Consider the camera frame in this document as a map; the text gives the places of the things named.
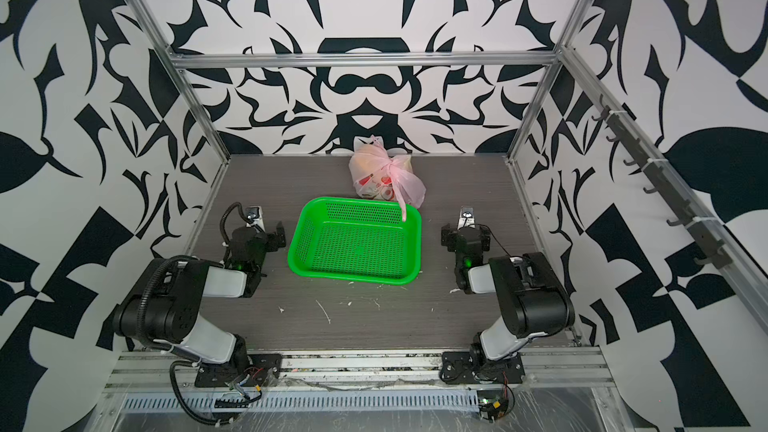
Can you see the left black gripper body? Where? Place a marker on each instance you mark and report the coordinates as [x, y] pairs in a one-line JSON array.
[[258, 237]]

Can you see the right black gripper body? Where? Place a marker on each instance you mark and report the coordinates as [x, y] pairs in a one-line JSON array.
[[466, 235]]

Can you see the green plastic basket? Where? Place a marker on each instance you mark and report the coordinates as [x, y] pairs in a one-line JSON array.
[[357, 240]]

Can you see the pink knotted plastic bag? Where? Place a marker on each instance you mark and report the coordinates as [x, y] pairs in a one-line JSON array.
[[377, 175]]

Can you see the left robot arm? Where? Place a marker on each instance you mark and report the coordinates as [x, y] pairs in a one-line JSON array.
[[162, 310]]

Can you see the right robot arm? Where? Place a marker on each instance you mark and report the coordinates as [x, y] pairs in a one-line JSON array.
[[532, 301]]

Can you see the small electronics board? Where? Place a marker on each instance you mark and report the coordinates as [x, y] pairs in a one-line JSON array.
[[494, 405]]

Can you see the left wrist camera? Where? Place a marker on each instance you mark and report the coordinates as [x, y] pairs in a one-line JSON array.
[[254, 217]]

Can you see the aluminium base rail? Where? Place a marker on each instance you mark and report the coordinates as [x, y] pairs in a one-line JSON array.
[[537, 367]]

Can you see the white slotted cable duct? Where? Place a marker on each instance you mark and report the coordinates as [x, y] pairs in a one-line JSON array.
[[340, 401]]

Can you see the aluminium frame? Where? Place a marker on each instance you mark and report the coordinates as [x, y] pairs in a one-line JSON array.
[[592, 48]]

